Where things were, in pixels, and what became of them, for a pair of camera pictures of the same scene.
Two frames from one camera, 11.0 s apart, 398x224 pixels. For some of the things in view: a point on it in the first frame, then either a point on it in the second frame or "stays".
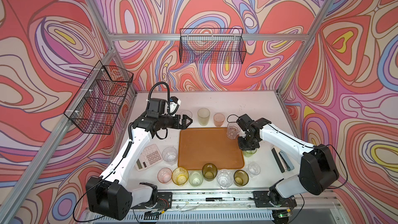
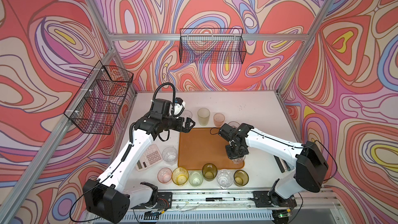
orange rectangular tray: (197, 147) stays
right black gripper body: (247, 143) -> (233, 152)
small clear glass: (254, 169) -> (237, 161)
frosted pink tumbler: (218, 119) stays
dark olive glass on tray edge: (209, 171) stays
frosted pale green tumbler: (203, 114) stays
